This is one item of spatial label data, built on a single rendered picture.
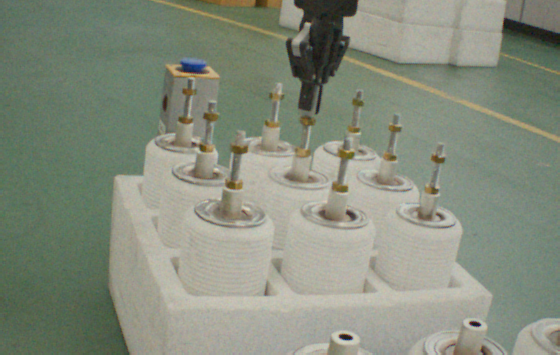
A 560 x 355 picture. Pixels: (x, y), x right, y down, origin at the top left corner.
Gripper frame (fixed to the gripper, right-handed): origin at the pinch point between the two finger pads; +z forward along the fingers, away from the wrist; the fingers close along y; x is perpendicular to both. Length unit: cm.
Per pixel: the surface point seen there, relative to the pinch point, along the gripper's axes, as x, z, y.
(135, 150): -67, 36, -56
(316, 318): 12.2, 18.6, 15.8
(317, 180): 2.2, 9.8, -0.9
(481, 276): 17, 35, -49
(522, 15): -88, 23, -572
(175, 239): -7.8, 16.9, 13.4
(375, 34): -92, 27, -256
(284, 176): -1.5, 10.1, 0.6
